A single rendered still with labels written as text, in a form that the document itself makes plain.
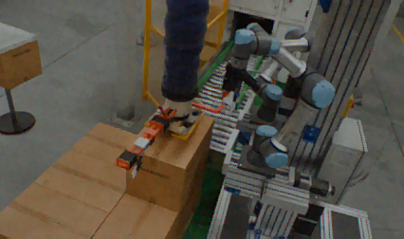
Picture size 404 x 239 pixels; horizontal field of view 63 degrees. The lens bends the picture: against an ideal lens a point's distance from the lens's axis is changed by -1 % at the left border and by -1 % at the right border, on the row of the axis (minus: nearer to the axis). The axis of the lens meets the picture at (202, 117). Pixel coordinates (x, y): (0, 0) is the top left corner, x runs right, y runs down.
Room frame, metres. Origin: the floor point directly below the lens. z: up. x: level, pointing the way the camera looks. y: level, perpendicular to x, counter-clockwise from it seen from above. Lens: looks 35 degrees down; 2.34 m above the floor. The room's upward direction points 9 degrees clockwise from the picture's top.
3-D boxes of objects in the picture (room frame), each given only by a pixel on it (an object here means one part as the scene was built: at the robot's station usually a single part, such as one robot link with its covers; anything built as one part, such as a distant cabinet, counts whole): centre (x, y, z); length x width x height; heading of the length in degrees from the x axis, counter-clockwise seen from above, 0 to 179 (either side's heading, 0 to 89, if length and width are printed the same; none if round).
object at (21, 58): (2.73, 1.98, 0.82); 0.60 x 0.40 x 0.40; 71
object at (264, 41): (1.38, -0.21, 1.82); 0.11 x 0.11 x 0.08; 16
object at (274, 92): (2.04, -0.45, 1.20); 0.13 x 0.12 x 0.14; 35
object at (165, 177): (1.80, 0.18, 0.74); 0.60 x 0.40 x 0.40; 166
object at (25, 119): (2.73, 1.98, 0.31); 0.40 x 0.40 x 0.62
